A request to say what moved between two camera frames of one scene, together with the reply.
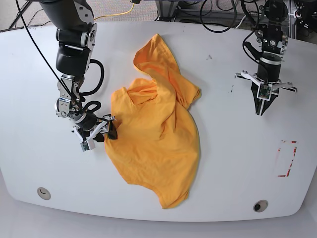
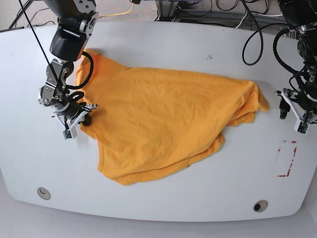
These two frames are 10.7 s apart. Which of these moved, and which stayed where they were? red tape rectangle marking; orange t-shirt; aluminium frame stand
Moved: orange t-shirt
Stayed: red tape rectangle marking; aluminium frame stand
